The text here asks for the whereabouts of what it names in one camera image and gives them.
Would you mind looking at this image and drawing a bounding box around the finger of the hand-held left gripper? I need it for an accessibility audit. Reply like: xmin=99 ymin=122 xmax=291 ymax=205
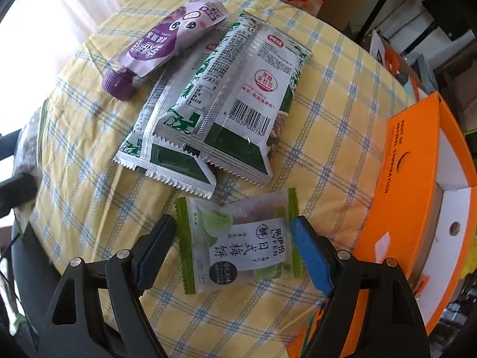
xmin=0 ymin=129 xmax=23 ymax=161
xmin=0 ymin=173 xmax=38 ymax=215

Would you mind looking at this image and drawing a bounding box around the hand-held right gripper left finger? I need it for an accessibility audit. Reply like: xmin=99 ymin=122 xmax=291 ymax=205
xmin=35 ymin=214 xmax=176 ymax=358

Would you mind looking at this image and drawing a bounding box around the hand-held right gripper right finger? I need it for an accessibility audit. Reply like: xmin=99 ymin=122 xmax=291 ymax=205
xmin=291 ymin=215 xmax=431 ymax=358

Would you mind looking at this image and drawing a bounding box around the green plum cake packet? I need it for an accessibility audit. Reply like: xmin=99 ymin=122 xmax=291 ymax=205
xmin=13 ymin=99 xmax=51 ymax=180
xmin=174 ymin=188 xmax=305 ymax=295

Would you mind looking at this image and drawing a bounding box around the green white seaweed packet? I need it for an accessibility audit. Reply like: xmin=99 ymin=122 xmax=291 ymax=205
xmin=151 ymin=11 xmax=313 ymax=188
xmin=145 ymin=82 xmax=217 ymax=199
xmin=114 ymin=39 xmax=224 ymax=172

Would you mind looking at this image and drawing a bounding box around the orange cardboard box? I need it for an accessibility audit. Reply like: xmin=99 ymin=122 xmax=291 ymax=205
xmin=287 ymin=91 xmax=477 ymax=358

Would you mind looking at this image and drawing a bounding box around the purple jelly pouch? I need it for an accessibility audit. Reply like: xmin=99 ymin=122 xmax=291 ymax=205
xmin=102 ymin=1 xmax=229 ymax=101

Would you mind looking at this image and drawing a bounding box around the yellow plaid tablecloth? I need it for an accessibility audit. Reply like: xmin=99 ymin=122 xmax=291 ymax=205
xmin=28 ymin=0 xmax=418 ymax=358

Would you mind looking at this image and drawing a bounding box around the white sheer curtain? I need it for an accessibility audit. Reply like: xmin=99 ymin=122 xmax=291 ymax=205
xmin=0 ymin=0 xmax=165 ymax=135

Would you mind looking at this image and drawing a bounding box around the black speaker stand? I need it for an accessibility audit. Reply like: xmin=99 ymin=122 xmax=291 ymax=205
xmin=404 ymin=0 xmax=464 ymax=55
xmin=356 ymin=0 xmax=397 ymax=43

